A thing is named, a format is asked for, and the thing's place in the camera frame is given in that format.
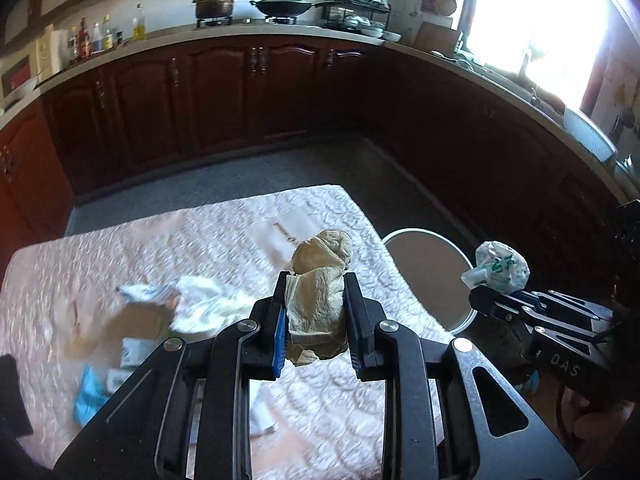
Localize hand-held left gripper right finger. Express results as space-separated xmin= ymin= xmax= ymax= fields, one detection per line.
xmin=343 ymin=271 xmax=583 ymax=480

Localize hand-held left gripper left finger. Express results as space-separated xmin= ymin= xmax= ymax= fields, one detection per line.
xmin=52 ymin=271 xmax=292 ymax=480

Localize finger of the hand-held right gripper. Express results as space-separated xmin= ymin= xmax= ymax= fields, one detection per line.
xmin=468 ymin=285 xmax=601 ymax=356
xmin=520 ymin=289 xmax=615 ymax=323

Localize white green-print plastic bag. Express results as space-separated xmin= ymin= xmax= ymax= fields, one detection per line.
xmin=460 ymin=241 xmax=531 ymax=295

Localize brown paper towel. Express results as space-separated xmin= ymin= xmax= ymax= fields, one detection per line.
xmin=285 ymin=228 xmax=355 ymax=367

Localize white round trash bin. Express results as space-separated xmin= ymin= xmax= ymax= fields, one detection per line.
xmin=382 ymin=228 xmax=479 ymax=333

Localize folded white paper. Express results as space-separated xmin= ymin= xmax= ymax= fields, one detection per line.
xmin=250 ymin=395 xmax=278 ymax=436

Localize crumpled white tissue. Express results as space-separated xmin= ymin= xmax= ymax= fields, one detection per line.
xmin=167 ymin=276 xmax=256 ymax=337

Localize blue and white wrapper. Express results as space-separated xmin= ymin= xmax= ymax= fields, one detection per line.
xmin=116 ymin=282 xmax=176 ymax=306

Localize small white box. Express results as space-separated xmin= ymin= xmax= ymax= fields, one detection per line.
xmin=120 ymin=337 xmax=151 ymax=368

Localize white plastic basin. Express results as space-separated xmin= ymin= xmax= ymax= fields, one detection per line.
xmin=562 ymin=105 xmax=618 ymax=163

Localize light blue packet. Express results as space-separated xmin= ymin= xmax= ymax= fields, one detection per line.
xmin=72 ymin=365 xmax=111 ymax=426

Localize dark wooden base cabinets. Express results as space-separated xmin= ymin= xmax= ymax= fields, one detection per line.
xmin=0 ymin=35 xmax=640 ymax=281

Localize wooden cutting board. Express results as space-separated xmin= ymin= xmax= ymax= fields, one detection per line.
xmin=412 ymin=21 xmax=463 ymax=56

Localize bright window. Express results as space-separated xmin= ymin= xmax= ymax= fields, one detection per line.
xmin=465 ymin=0 xmax=621 ymax=111

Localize stacked white bowls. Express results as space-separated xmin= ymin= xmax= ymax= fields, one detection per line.
xmin=360 ymin=27 xmax=403 ymax=43

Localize gas stove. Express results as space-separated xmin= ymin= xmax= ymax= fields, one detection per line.
xmin=194 ymin=15 xmax=301 ymax=29

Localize black wok with lid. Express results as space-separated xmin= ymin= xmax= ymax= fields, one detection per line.
xmin=250 ymin=0 xmax=321 ymax=18

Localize metal cooking pot with lid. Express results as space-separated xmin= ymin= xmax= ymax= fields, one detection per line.
xmin=192 ymin=0 xmax=240 ymax=21

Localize yellow cooking oil bottle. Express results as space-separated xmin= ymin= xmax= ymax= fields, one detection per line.
xmin=131 ymin=4 xmax=148 ymax=42

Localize pale yellow box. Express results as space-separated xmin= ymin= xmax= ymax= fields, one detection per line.
xmin=37 ymin=24 xmax=56 ymax=81

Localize cream microwave with red front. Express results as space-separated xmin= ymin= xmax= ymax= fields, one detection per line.
xmin=0 ymin=55 xmax=38 ymax=101

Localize black wire dish rack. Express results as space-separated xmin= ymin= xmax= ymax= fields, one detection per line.
xmin=320 ymin=0 xmax=393 ymax=36

